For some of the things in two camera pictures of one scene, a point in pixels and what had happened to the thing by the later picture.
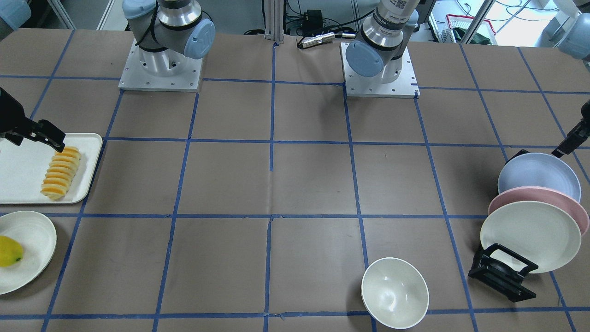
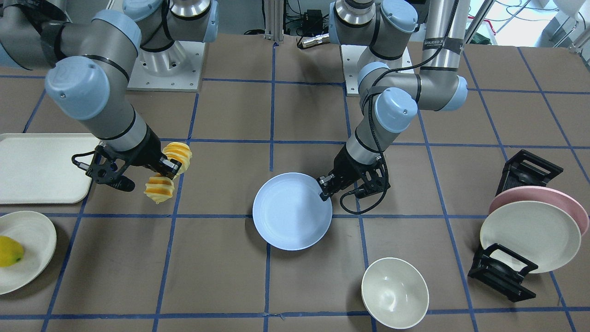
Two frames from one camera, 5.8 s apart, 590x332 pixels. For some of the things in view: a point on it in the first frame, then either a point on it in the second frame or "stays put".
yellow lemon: (11, 251) stays put
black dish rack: (509, 280) stays put
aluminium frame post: (274, 12) stays put
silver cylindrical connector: (327, 38) stays put
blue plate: (539, 169) -> (289, 213)
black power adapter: (312, 22) stays put
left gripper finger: (577, 135) -> (345, 171)
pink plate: (526, 193) stays put
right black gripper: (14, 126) -> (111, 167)
